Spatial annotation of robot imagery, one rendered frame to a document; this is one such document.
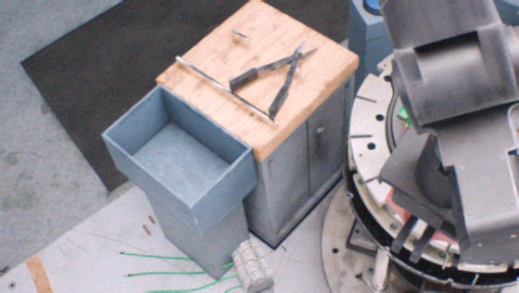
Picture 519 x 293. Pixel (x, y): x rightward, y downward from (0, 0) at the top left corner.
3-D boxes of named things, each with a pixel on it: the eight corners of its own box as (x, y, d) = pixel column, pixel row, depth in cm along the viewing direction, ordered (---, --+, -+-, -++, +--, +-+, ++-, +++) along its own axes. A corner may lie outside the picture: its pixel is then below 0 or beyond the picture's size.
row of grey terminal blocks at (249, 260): (278, 292, 100) (276, 281, 96) (249, 303, 99) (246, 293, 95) (255, 239, 105) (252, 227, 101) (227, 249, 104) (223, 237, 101)
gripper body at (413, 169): (476, 248, 52) (505, 209, 45) (373, 184, 55) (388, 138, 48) (508, 190, 54) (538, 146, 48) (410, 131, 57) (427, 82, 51)
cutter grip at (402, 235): (398, 254, 60) (399, 246, 58) (390, 249, 60) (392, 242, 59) (417, 222, 62) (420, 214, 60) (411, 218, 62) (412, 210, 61)
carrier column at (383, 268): (379, 296, 95) (392, 234, 78) (367, 285, 97) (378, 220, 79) (390, 286, 96) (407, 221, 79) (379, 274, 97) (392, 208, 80)
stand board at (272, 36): (261, 163, 82) (259, 152, 80) (158, 90, 90) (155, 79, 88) (359, 67, 89) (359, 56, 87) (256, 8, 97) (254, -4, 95)
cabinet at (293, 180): (274, 251, 103) (261, 161, 82) (192, 187, 111) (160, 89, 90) (351, 170, 111) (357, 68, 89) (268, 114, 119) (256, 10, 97)
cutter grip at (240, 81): (233, 93, 84) (231, 84, 82) (229, 88, 84) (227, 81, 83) (259, 78, 84) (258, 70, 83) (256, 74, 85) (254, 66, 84)
